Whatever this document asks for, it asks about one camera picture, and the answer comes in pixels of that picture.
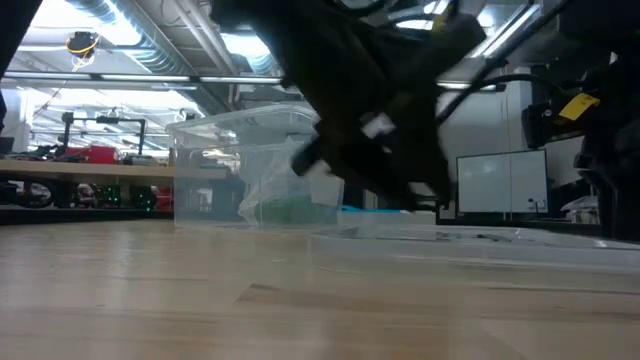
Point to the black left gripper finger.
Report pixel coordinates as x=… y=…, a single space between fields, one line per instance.
x=425 y=150
x=365 y=185

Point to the green bandage roll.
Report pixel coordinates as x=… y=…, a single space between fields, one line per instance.
x=290 y=211

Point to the clear plastic bag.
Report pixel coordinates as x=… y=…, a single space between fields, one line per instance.
x=270 y=175

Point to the clear plastic container lid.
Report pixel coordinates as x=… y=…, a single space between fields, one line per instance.
x=450 y=252

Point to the clear plastic storage container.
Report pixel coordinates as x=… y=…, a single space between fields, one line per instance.
x=210 y=190

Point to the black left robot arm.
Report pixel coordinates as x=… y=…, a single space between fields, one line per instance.
x=310 y=40

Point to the white bag of goods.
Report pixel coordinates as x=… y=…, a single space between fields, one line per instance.
x=580 y=210

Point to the long ceiling lamp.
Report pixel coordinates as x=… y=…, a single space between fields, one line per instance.
x=495 y=86
x=240 y=80
x=100 y=76

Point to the black metal stand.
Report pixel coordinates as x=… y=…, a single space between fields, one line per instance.
x=100 y=120

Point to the red toolbox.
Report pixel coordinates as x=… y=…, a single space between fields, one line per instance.
x=95 y=154

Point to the long wooden workbench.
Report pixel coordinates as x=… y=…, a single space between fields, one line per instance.
x=90 y=172

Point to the white board with black frame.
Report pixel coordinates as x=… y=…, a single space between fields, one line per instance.
x=500 y=182

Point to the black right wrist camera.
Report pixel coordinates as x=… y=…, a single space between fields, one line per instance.
x=542 y=125

